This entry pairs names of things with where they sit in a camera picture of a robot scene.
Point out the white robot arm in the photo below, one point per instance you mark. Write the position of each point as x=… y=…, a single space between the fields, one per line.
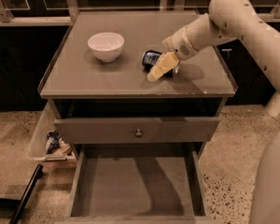
x=226 y=19

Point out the grey drawer cabinet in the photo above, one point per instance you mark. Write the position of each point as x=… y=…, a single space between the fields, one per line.
x=79 y=85

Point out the clear plastic bin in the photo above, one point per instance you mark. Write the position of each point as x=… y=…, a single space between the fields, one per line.
x=63 y=157

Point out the blue pepsi can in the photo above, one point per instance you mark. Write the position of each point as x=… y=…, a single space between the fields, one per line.
x=150 y=58

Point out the blue snack bag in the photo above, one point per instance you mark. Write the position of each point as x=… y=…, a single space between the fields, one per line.
x=52 y=141

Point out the round metal drawer knob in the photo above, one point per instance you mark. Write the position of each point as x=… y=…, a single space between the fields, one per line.
x=138 y=133

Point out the open grey middle drawer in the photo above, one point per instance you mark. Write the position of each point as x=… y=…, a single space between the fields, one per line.
x=138 y=184

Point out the white ceramic bowl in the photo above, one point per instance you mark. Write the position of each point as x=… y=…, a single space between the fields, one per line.
x=106 y=46

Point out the grey top drawer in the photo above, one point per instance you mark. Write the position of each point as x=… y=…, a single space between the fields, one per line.
x=122 y=130

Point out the black pole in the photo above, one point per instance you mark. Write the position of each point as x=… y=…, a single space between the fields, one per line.
x=17 y=206

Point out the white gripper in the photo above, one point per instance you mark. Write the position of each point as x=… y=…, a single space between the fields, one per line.
x=178 y=45

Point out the metal shelf rail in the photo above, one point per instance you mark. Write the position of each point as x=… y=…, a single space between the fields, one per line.
x=31 y=19

